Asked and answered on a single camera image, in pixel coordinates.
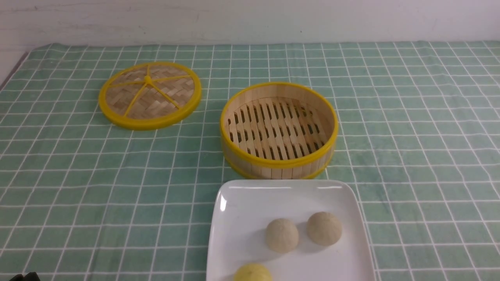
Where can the yellow steamed bun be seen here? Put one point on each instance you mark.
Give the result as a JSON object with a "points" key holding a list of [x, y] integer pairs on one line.
{"points": [[252, 272]]}

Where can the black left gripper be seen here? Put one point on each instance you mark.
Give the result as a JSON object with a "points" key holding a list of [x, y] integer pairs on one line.
{"points": [[31, 276]]}

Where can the beige steamed bun front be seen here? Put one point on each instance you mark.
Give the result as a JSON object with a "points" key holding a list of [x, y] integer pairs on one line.
{"points": [[282, 236]]}

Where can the yellow-rimmed bamboo steamer lid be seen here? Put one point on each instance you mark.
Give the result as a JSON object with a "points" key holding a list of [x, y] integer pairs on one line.
{"points": [[150, 96]]}

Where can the beige steamed bun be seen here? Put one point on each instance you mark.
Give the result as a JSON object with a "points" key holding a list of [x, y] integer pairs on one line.
{"points": [[282, 236], [324, 228]]}

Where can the green checkered tablecloth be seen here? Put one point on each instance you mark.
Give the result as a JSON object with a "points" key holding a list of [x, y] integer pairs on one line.
{"points": [[418, 143]]}

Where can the white square plate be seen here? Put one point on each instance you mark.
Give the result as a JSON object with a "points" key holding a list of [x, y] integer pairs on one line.
{"points": [[244, 208]]}

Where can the yellow-rimmed bamboo steamer basket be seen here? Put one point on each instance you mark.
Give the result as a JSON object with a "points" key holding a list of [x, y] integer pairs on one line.
{"points": [[278, 131]]}

